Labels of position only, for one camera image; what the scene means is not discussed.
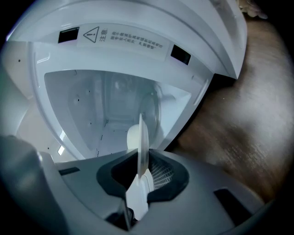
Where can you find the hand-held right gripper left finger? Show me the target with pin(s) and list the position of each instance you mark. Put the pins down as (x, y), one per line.
(133, 195)

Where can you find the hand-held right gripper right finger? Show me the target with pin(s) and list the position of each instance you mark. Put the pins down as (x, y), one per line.
(144, 195)

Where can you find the white round dish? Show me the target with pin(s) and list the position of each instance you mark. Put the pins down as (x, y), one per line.
(143, 142)

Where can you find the pale crumpled cloth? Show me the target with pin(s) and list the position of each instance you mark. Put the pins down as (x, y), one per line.
(252, 9)

